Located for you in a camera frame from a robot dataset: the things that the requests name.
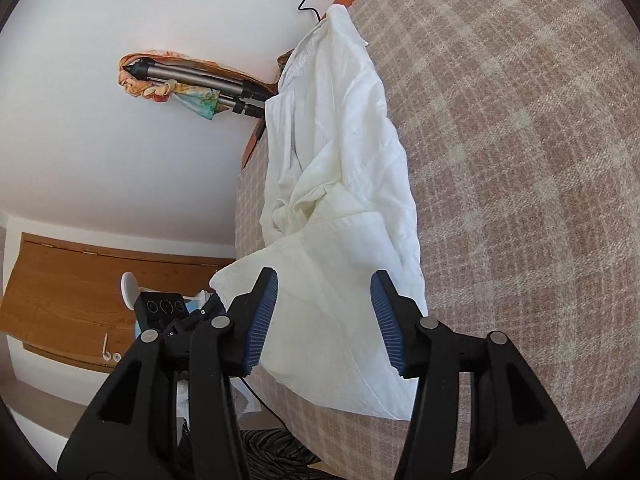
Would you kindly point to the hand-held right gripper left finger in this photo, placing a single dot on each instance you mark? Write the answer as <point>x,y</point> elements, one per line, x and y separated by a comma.
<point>260,320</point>

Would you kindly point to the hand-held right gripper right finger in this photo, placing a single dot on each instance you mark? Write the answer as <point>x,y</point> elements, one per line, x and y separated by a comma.
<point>387,320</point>

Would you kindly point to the white long-sleeved shirt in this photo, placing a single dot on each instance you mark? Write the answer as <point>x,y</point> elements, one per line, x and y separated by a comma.
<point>340,160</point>

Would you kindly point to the white round object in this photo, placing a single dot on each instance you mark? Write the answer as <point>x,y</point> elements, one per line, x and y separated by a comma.
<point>129,287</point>

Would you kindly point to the wooden door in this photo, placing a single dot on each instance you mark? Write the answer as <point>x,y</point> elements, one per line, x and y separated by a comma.
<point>65,285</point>

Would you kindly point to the black striped cloth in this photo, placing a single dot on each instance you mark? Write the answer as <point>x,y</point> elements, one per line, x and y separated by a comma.
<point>280,452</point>

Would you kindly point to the folded tripod with colourful scarf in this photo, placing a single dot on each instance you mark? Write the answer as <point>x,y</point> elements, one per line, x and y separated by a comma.
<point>195,102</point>

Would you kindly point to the plaid beige blanket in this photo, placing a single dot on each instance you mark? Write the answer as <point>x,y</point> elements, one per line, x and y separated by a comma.
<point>525,160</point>

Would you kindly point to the folded grey tripod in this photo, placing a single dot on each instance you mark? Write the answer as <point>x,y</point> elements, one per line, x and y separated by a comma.
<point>200,77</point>

